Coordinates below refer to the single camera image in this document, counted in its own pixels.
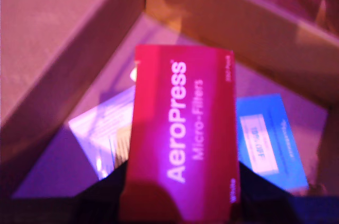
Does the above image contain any open cardboard mailer box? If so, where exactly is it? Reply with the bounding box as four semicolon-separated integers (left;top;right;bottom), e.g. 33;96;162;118
0;0;339;203

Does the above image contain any white printed paper leaflet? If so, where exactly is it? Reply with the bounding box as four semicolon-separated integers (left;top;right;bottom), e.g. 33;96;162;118
68;85;136;181

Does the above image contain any blue printed voucher card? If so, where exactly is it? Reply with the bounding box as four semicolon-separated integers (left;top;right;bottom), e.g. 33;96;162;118
235;93;310;193

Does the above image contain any red AeroPress filter carton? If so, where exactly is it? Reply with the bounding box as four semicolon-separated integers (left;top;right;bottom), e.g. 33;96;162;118
120;44;242;224

